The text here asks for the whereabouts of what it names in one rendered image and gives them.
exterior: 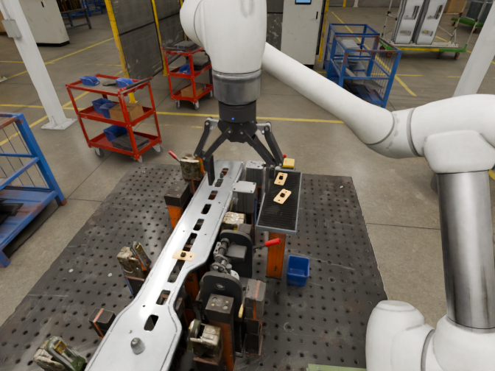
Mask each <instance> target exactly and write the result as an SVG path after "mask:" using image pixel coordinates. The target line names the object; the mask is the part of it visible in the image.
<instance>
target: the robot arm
mask: <svg viewBox="0 0 495 371"><path fill-rule="evenodd" d="M180 22H181V25H182V27H183V30H184V32H185V33H186V35H187V36H188V37H189V38H190V39H191V40H192V41H193V42H194V43H196V44H197V45H198V46H201V47H202V48H203V49H204V50H205V51H206V53H207V54H208V55H209V57H210V59H211V66H212V75H213V84H214V96H215V98H216V99H217V100H218V107H219V118H220V119H219V120H215V119H213V118H212V117H211V116H209V117H208V118H207V119H206V121H205V123H204V132H203V134H202V136H201V139H200V141H199V143H198V145H197V148H196V150H195V152H194V156H195V157H196V158H198V157H199V158H201V159H202V160H203V169H204V171H205V172H207V174H208V185H209V186H212V184H213V182H214V180H215V173H214V156H213V155H212V153H213V152H214V151H215V150H216V149H217V148H218V147H219V146H220V145H221V144H222V143H223V142H224V141H225V140H226V139H228V140H229V141H230V142H239V143H243V144H244V143H245V142H247V143H248V144H249V145H250V146H252V147H253V148H254V149H255V150H256V151H257V153H258V154H259V155H260V156H261V158H262V159H263V160H264V161H265V163H266V164H267V166H266V172H265V189H264V192H265V193H268V191H269V187H270V179H273V178H274V177H275V168H276V167H277V166H280V167H282V166H283V165H284V156H283V155H282V153H281V150H280V148H279V146H278V144H277V142H276V139H275V137H274V135H273V133H272V126H271V122H270V121H267V122H266V124H258V123H257V121H256V100H257V99H258V98H259V96H260V83H261V69H263V70H264V71H266V72H267V73H269V74H271V75H272V76H274V77H275V78H277V79H278V80H280V81H282V82H283V83H285V84H286V85H288V86H289V87H291V88H292V89H294V90H296V91H297V92H298V93H300V94H302V95H303V96H305V97H306V98H308V99H310V100H311V101H313V102H314V103H315V104H317V105H319V106H321V107H322V108H323V109H325V110H327V111H328V112H330V113H331V114H333V115H334V116H336V117H337V118H338V119H340V120H341V121H343V122H344V123H345V124H346V125H347V126H348V127H349V128H350V129H351V130H352V131H353V132H354V133H355V135H356V136H357V137H358V139H359V140H360V141H362V142H363V143H364V144H365V145H366V146H367V147H368V148H370V149H372V150H373V151H374V152H377V153H379V154H380V155H383V156H385V157H387V158H393V159H403V158H414V157H424V156H425V158H426V160H427V162H428V164H429V167H430V169H431V170H433V172H434V173H436V174H437V184H438V203H439V214H440V232H441V243H442V253H443V272H444V283H445V293H446V312H447V314H446V315H445V316H444V317H442V318H441V319H440V320H439V321H438V323H437V327H436V329H434V328H433V327H432V326H430V325H428V324H426V323H425V321H424V316H423V315H422V314H421V312H420V311H419V310H418V309H417V308H415V307H413V306H412V305H410V304H409V303H406V302H402V301H396V300H383V301H381V302H379V303H378V305H377V306H376V307H375V308H374V309H373V310H372V312H371V315H370V318H369V320H368V326H367V332H366V343H365V357H366V369H367V371H495V270H494V250H493V239H492V236H493V230H492V219H491V198H490V188H489V176H488V169H492V167H493V166H494V164H495V95H489V94H473V95H465V96H458V97H454V98H450V99H443V100H440V101H436V102H431V103H429V104H426V105H423V106H420V107H414V108H411V109H407V110H398V111H393V112H390V111H388V110H386V109H384V108H381V107H377V106H375V105H372V104H370V103H368V102H366V101H364V100H362V99H360V98H358V97H356V96H355V95H353V94H352V93H349V92H348V91H346V90H345V89H343V88H341V87H340V86H339V85H336V84H335V83H333V82H332V81H330V80H328V79H326V78H325V77H323V76H321V75H319V74H318V73H316V72H315V71H313V70H311V69H310V68H307V67H306V66H304V65H302V64H301V63H299V62H298V61H296V60H294V59H292V58H291V57H289V56H287V55H285V54H284V53H282V52H280V51H279V50H277V49H276V48H274V47H273V46H271V45H270V44H268V43H267V42H266V34H267V3H266V0H185V1H184V3H183V6H182V8H181V9H180ZM216 126H218V128H219V129H220V131H221V132H222V134H221V135H220V136H219V138H218V139H217V140H216V141H215V142H214V143H213V144H212V145H211V146H210V147H209V148H208V149H207V150H206V151H203V147H204V146H205V144H206V141H207V140H208V137H209V135H210V133H211V131H212V130H213V129H214V128H215V127H216ZM257 130H260V131H261V133H262V135H264V137H265V140H266V142H267V144H268V146H269V148H270V150H271V152H272V154H273V156H272V155H271V153H270V152H269V151H268V150H267V148H266V147H265V146H264V144H263V143H262V142H261V141H260V140H259V138H258V136H257V134H255V132H256V131H257Z"/></svg>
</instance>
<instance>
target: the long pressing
mask: <svg viewBox="0 0 495 371"><path fill-rule="evenodd" d="M244 167H245V162H244V161H239V160H226V159H216V160H214V173H215V180H214V182H213V184H212V185H208V174H207V172H206V175H205V176H204V178H203V180H202V181H201V183H200V185H199V186H198V188H197V190H196V191H195V193H194V196H193V197H192V199H191V201H190V203H189V204H188V206H187V208H186V209H185V211H184V213H183V215H182V217H181V218H180V220H179V222H178V223H177V225H176V227H175V229H174V230H173V232H172V234H171V236H170V237H169V240H168V241H167V243H166V245H165V246H164V248H163V250H162V251H161V254H160V255H159V256H158V259H157V261H156V262H155V264H154V266H153V267H152V269H151V271H150V273H149V274H148V276H147V278H146V280H145V281H144V283H143V285H142V287H141V288H140V290H139V292H138V294H137V295H136V297H135V299H134V300H133V301H132V302H131V303H130V304H129V305H128V306H127V307H125V308H124V309H123V310H122V311H121V312H120V313H119V314H118V315H117V316H116V318H115V320H114V321H113V323H112V324H111V326H110V327H109V329H108V331H107V333H106V334H105V336H104V338H103V340H102V341H101V343H100V344H99V346H98V348H97V349H96V351H95V353H94V354H93V356H92V358H91V360H90V361H89V363H88V365H87V367H86V368H85V370H84V371H169V369H170V367H171V365H172V361H173V359H174V357H175V354H176V351H177V349H178V345H179V344H180V340H181V338H182V335H183V326H182V324H181V322H180V320H179V318H178V316H177V314H176V312H175V304H176V302H177V300H178V297H179V295H180V292H181V290H182V288H183V285H184V283H185V282H186V279H187V277H188V275H189V274H190V273H192V272H193V271H195V270H197V269H199V268H201V267H203V266H205V265H206V264H207V262H208V259H209V257H210V254H211V251H212V249H213V247H214V244H215V241H216V240H217V236H218V234H219V231H220V228H221V227H222V219H223V217H224V215H225V213H227V211H228V208H229V205H230V204H231V200H232V188H233V186H234V183H235V181H237V180H238V181H239V180H240V177H241V176H242V172H243V170H244ZM223 169H228V171H227V173H226V175H225V176H224V175H223V176H224V177H223V178H220V173H221V172H222V170H223ZM218 179H221V180H223V182H222V184H221V186H220V187H215V184H216V182H217V180H218ZM212 191H217V195H216V196H215V198H214V200H210V199H208V198H209V196H210V194H211V192H212ZM219 202H220V203H219ZM206 204H209V205H211V207H210V209H209V211H208V213H207V214H201V212H202V210H203V208H204V206H205V205H206ZM198 219H203V220H204V222H203V225H202V227H201V228H200V230H198V231H196V230H193V229H194V226H195V225H196V223H197V220H198ZM184 230H185V231H184ZM183 231H184V232H183ZM192 233H196V234H197V238H196V239H195V241H194V243H193V245H192V248H191V250H190V252H194V253H195V256H194V259H193V261H185V263H184V265H183V267H182V269H181V271H180V274H179V275H178V278H177V280H176V281H175V283H168V279H169V276H170V275H171V273H172V270H173V269H174V267H175V264H176V263H177V261H178V260H179V259H176V258H172V254H173V252H174V251H175V250H181V251H183V248H184V247H185V245H186V242H187V241H188V239H189V237H190V235H191V234H192ZM205 234H206V235H205ZM164 290H167V291H170V295H169V297H168V299H167V301H166V303H165V305H157V301H158V298H159V297H160V295H161V292H162V291H164ZM143 305H146V306H145V307H143ZM151 315H155V316H158V321H157V322H156V324H155V327H154V329H153V330H152V331H145V330H144V327H145V325H146V324H147V321H148V319H149V318H150V316H151ZM130 331H132V333H129V332H130ZM135 337H138V338H140V339H141V340H142V342H143V344H144V350H143V352H142V353H140V354H138V355H136V354H134V353H133V351H132V349H131V347H130V342H131V340H132V339H133V338H135Z"/></svg>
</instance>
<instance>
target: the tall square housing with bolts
mask: <svg viewBox="0 0 495 371"><path fill-rule="evenodd" d="M234 197H235V198H237V199H239V201H238V204H237V207H236V213H243V214H245V215H246V224H248V225H252V230H251V238H252V240H253V246H256V202H257V193H256V183H251V182H245V181H238V180H237V181H235V183H234V186H233V188H232V199H234ZM254 208H255V213H254Z"/></svg>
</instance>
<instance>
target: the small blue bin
mask: <svg viewBox="0 0 495 371"><path fill-rule="evenodd" d="M308 277H309V258H305V257H300V256H295V255H289V256H288V262H287V284H290V285H295V286H302V287H304V286H305V285H306V281H307V278H308Z"/></svg>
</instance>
